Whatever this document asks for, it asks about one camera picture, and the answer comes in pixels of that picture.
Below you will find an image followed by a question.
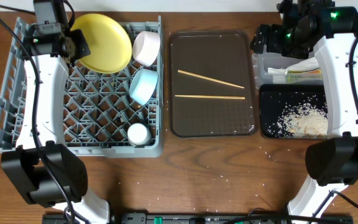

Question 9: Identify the green orange snack wrapper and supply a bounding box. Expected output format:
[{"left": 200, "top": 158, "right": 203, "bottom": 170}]
[{"left": 268, "top": 57, "right": 323, "bottom": 84}]

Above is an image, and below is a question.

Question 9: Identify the grey dish rack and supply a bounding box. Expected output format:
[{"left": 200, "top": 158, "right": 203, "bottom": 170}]
[{"left": 0, "top": 16, "right": 165, "bottom": 158}]

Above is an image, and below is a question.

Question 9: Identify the dark brown serving tray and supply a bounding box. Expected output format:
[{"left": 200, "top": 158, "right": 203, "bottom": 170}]
[{"left": 168, "top": 30, "right": 258, "bottom": 138}]

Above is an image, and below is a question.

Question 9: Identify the white paper cup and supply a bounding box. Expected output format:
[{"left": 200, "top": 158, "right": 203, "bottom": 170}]
[{"left": 127, "top": 123, "right": 152, "bottom": 146}]

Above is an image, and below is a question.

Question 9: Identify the spilled rice pile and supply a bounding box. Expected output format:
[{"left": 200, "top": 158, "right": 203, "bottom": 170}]
[{"left": 265, "top": 96, "right": 328, "bottom": 139}]

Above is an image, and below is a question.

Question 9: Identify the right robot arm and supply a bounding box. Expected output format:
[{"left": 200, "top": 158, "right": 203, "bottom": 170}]
[{"left": 250, "top": 1, "right": 358, "bottom": 223}]

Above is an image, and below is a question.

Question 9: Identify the pink bowl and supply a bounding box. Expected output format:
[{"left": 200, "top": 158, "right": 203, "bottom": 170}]
[{"left": 132, "top": 31, "right": 160, "bottom": 67}]

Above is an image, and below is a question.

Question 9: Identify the wooden chopstick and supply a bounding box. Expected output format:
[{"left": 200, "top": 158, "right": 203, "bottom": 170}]
[
  {"left": 177, "top": 70, "right": 245, "bottom": 89},
  {"left": 175, "top": 95, "right": 245, "bottom": 100}
]

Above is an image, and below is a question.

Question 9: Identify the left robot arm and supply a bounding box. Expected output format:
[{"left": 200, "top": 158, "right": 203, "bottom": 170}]
[{"left": 1, "top": 1, "right": 111, "bottom": 223}]

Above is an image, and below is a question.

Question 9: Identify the light blue bowl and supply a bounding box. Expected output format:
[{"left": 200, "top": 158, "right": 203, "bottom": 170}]
[{"left": 129, "top": 68, "right": 158, "bottom": 105}]

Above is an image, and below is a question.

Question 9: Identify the clear plastic bin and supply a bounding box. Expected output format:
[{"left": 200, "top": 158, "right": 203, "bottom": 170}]
[{"left": 252, "top": 50, "right": 323, "bottom": 89}]

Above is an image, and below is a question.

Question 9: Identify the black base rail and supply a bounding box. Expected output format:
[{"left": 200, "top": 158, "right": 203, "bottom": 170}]
[{"left": 42, "top": 212, "right": 354, "bottom": 224}]

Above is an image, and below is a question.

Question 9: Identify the yellow plate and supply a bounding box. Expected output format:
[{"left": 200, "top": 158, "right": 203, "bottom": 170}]
[{"left": 71, "top": 13, "right": 132, "bottom": 73}]

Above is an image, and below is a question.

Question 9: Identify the black rectangular tray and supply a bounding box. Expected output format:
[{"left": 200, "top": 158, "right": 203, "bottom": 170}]
[{"left": 259, "top": 84, "right": 328, "bottom": 139}]

